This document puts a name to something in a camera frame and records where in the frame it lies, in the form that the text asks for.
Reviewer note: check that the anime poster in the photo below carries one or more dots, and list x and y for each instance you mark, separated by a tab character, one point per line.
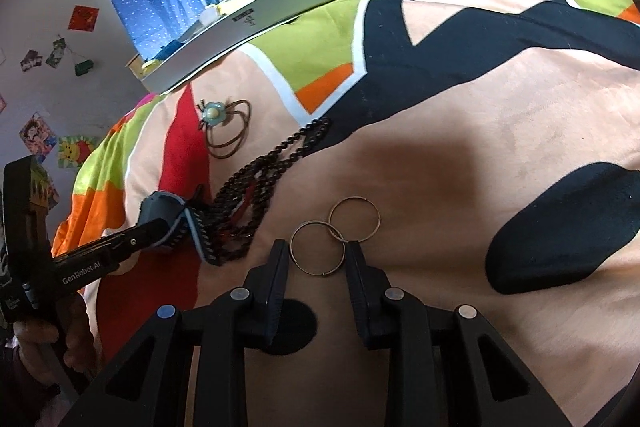
38	137

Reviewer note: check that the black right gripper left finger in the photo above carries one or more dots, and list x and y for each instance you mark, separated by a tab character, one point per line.
267	286

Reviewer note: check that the person's left hand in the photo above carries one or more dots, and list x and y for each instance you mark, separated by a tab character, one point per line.
68	340

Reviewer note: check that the white jewelry tray box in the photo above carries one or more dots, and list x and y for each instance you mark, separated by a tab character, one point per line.
219	29

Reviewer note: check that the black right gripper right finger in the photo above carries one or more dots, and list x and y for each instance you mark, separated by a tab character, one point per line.
367	286

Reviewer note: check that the yellow cartoon wall sticker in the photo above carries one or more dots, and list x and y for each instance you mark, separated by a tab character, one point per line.
74	150

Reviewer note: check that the brown cord flower pendant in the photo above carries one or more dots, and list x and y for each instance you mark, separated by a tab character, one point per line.
218	115

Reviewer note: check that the colourful cartoon bed cover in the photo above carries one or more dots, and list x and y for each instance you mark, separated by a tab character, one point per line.
485	151

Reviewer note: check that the small wall photos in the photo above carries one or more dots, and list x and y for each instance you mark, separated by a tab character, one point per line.
33	58

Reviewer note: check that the small green wall ornament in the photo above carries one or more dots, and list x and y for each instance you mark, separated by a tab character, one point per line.
82	68

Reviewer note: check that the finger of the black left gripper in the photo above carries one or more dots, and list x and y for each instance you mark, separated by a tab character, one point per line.
163	207
202	230

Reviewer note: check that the red square wall decoration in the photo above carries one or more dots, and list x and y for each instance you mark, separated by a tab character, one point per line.
83	18

